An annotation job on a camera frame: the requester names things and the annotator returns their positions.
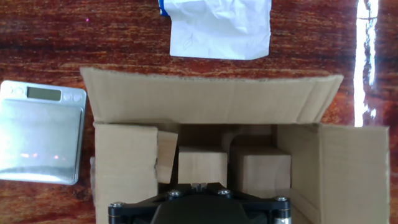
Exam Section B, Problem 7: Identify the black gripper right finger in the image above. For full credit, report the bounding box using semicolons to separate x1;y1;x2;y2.
198;182;292;224

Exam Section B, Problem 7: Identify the wood grain table mat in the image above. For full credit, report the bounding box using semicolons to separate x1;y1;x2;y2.
0;0;398;224

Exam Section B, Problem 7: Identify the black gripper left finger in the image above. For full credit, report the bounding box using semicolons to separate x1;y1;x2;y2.
108;182;200;224

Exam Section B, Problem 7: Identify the blue tissue pack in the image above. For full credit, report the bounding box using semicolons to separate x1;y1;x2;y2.
158;0;272;61

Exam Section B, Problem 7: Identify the brown cardboard box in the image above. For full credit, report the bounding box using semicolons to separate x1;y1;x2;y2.
80;67;391;224

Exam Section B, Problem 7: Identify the silver digital scale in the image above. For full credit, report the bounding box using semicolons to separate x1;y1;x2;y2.
0;80;87;186

